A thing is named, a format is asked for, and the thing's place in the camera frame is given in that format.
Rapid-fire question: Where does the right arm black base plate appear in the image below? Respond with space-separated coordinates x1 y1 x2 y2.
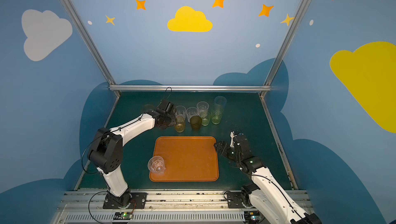
223 191 246 209

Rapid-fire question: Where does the clear ribbed glass right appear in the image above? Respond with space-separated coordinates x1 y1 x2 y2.
197 101 209 118

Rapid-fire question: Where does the clear ribbed glass middle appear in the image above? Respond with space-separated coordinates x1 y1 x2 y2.
186 107 199 122

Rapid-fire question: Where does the left aluminium frame post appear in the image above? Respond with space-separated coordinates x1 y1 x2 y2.
60 0 116 86

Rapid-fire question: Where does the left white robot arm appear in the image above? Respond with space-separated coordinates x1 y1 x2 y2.
87 99 176 209

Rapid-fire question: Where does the clear ribbed glass left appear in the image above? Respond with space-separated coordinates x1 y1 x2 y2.
175 105 186 119

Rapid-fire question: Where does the aluminium frame post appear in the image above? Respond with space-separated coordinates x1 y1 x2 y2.
259 0 312 100
60 0 116 86

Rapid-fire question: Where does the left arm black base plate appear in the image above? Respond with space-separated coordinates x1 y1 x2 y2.
103 191 147 210

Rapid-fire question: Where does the right aluminium frame post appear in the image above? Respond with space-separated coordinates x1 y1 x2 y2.
259 0 312 100

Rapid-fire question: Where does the short green glass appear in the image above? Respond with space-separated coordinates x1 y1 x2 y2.
200 111 211 127

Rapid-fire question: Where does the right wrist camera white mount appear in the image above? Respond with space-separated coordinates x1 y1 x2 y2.
230 131 236 148

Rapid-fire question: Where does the tall green glass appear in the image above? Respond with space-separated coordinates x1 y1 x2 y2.
211 104 224 125

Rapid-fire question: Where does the brown textured glass front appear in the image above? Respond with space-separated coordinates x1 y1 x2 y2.
190 116 202 131

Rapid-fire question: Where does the green circuit board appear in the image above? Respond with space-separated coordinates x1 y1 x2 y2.
113 212 134 220
243 212 265 224

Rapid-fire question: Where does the right green circuit board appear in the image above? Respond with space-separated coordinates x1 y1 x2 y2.
243 212 265 224

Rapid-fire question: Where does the left green circuit board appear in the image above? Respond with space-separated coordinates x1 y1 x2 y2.
113 212 134 220

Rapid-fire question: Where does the tall yellow plastic glass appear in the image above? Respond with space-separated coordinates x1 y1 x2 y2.
141 104 156 115

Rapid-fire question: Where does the orange plastic tray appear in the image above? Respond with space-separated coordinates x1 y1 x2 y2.
149 136 219 182

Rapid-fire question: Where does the clear ribbed glass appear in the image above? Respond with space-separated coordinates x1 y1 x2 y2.
175 105 186 119
186 107 199 122
197 101 209 118

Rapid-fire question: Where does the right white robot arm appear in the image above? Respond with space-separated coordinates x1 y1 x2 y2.
213 131 322 224

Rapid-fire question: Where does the short yellow plastic glass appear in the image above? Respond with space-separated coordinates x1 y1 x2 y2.
174 115 185 133

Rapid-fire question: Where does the horizontal aluminium back rail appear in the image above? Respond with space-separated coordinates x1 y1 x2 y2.
109 85 271 92

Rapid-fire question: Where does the clear faceted plastic glass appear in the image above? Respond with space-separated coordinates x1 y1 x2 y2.
147 156 166 174

